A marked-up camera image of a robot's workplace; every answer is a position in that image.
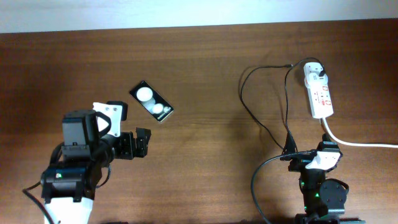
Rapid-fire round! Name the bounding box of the black smartphone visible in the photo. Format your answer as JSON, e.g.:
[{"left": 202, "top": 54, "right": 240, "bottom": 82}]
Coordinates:
[{"left": 129, "top": 80, "right": 174, "bottom": 123}]

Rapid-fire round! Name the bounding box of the black USB charging cable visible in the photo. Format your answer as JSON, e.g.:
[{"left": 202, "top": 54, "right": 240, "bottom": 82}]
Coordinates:
[{"left": 238, "top": 57, "right": 326, "bottom": 150}]

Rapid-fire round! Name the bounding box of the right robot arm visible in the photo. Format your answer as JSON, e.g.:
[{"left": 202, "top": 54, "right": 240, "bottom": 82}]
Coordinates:
[{"left": 281, "top": 134, "right": 349, "bottom": 224}]

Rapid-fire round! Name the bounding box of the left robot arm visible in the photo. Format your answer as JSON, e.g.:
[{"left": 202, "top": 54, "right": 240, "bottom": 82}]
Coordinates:
[{"left": 40, "top": 110, "right": 151, "bottom": 223}]

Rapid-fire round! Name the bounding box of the white USB charger plug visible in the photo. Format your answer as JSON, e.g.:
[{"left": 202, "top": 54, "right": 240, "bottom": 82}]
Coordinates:
[{"left": 303, "top": 62, "right": 328, "bottom": 88}]

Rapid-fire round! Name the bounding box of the white power strip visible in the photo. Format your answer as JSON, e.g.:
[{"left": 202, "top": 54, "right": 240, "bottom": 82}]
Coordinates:
[{"left": 303, "top": 62, "right": 335, "bottom": 119}]

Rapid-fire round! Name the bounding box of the white power strip cord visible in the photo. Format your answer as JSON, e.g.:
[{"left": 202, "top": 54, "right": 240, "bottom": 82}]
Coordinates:
[{"left": 320, "top": 117, "right": 398, "bottom": 149}]

